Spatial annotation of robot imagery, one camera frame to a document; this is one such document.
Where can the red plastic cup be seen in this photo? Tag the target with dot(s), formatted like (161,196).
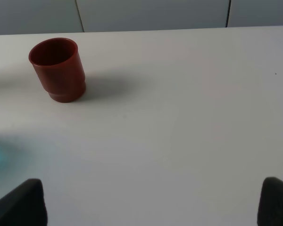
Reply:
(59,68)

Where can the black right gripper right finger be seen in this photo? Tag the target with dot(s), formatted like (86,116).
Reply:
(270,209)

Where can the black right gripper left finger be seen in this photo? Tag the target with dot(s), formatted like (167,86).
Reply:
(24,205)

